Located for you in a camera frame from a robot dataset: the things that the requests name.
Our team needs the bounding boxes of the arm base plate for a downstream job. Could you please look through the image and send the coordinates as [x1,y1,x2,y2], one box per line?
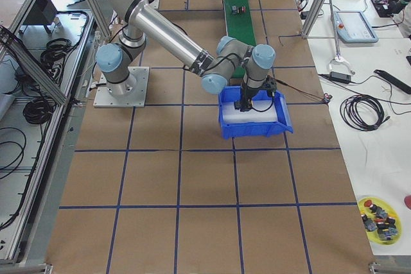
[94,66,150,108]
[150,0,160,10]

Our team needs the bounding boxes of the blue empty bin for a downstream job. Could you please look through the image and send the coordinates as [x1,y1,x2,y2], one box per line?
[218,86,293,139]

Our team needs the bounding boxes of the red black conveyor wires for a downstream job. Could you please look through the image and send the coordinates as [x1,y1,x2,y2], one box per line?
[272,76,331,105]

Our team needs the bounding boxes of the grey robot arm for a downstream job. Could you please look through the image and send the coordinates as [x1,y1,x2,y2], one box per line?
[96,0,277,112]

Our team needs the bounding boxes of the red push button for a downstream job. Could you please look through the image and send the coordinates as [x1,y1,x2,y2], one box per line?
[231,5,247,15]

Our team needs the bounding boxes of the teach pendant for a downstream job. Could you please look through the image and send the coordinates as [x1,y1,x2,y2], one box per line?
[333,10,379,44]

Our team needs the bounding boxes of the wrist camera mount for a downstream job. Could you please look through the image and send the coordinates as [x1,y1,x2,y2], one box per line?
[262,75,277,98]

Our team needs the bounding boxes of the yellow plate with buttons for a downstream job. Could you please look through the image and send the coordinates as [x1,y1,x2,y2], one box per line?
[357,196,402,245]

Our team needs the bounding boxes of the black braided cable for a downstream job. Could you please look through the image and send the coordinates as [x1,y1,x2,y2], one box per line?
[182,54,277,113]

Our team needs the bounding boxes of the green conveyor belt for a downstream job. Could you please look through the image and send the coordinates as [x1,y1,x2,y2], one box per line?
[221,0,264,80]

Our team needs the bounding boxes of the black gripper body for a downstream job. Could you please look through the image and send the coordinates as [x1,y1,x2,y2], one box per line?
[240,83,259,103]

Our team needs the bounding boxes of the coiled black cable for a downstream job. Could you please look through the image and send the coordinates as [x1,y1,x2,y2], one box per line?
[339,94,386,132]

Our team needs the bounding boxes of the yellow push button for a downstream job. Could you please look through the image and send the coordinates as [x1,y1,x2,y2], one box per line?
[242,105,253,112]

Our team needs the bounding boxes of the black power adapter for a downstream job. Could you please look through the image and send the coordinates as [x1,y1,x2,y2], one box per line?
[329,71,351,84]

